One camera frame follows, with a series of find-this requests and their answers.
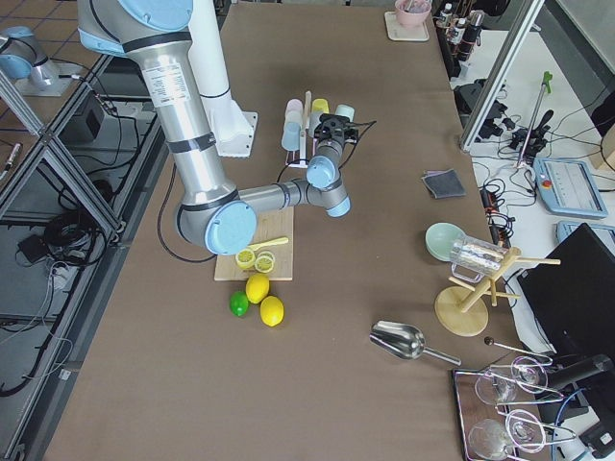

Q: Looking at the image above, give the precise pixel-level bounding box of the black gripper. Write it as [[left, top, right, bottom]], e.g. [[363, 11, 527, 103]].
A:
[[314, 113, 352, 146]]

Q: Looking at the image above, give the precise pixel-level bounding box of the green plastic cup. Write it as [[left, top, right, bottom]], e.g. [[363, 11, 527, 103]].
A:
[[334, 104, 355, 121]]

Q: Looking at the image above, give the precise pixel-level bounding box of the pink plastic cup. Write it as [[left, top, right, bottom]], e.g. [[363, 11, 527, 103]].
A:
[[285, 99, 303, 117]]

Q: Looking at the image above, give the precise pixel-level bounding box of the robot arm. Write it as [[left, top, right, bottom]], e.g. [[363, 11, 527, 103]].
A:
[[188, 0, 230, 99], [78, 1, 358, 255]]

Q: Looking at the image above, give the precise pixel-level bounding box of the yellow plastic cup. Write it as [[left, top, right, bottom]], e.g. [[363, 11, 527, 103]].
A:
[[311, 98, 330, 116]]

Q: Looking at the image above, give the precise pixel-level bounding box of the white plastic cup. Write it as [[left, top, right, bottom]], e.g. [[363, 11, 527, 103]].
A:
[[284, 110, 303, 126]]

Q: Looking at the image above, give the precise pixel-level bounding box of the wooden cutting board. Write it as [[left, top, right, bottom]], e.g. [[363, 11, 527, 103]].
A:
[[213, 207, 294, 281]]

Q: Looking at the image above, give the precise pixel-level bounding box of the cream plastic tray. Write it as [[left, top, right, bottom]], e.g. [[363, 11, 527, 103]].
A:
[[384, 12, 430, 42]]

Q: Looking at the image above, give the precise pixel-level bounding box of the grey folded cloth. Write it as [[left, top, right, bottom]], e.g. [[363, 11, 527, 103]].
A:
[[421, 169, 466, 199]]

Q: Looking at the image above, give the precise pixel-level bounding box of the yellow plastic knife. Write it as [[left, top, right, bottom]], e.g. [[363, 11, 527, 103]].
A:
[[247, 236, 289, 251]]

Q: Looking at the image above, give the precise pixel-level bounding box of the pink bowl with ice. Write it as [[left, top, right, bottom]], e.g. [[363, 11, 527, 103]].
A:
[[395, 0, 431, 27]]

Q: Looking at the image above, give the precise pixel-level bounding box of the lemon slice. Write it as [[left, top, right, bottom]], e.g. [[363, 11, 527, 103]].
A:
[[234, 248, 256, 270], [254, 251, 276, 274]]

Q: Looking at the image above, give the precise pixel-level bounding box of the green bowl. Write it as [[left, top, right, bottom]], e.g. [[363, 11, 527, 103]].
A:
[[425, 222, 465, 262]]

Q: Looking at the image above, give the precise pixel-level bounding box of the yellow lemon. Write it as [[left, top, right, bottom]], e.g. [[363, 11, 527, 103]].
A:
[[245, 273, 270, 304], [259, 296, 284, 327]]

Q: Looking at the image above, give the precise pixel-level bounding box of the glass pitcher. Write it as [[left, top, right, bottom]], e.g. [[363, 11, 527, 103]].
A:
[[450, 235, 507, 283]]

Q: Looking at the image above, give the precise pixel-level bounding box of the green lime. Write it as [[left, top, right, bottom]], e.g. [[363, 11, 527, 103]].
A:
[[229, 291, 250, 317]]

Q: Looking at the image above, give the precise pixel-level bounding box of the wooden mug tree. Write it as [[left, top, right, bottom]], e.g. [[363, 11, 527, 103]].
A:
[[434, 247, 561, 337]]

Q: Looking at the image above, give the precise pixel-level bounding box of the metal pole tool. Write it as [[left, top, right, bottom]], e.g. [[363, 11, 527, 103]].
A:
[[515, 71, 553, 169]]

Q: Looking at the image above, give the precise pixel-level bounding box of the metal scoop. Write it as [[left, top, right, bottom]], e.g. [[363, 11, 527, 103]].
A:
[[369, 320, 461, 366]]

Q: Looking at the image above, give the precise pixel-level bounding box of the blue teach pendant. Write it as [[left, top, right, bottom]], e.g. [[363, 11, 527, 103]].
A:
[[533, 158, 608, 219], [555, 221, 614, 245]]

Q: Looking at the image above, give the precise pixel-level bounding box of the black monitor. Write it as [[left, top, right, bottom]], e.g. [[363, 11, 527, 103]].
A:
[[518, 224, 614, 357]]

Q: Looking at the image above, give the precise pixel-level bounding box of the wine glass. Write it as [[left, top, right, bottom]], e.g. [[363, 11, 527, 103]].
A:
[[475, 355, 548, 404], [466, 409, 547, 460]]

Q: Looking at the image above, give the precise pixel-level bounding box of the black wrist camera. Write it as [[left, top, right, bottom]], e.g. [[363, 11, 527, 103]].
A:
[[344, 123, 361, 145]]

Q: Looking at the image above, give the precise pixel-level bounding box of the white wire cup rack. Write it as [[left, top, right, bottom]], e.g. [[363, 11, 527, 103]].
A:
[[285, 90, 321, 168]]

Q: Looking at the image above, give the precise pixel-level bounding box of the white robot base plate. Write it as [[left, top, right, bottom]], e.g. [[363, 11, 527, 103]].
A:
[[209, 97, 258, 158]]

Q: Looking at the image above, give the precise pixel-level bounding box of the aluminium frame post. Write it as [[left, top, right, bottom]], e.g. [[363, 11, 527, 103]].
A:
[[459, 0, 545, 154]]

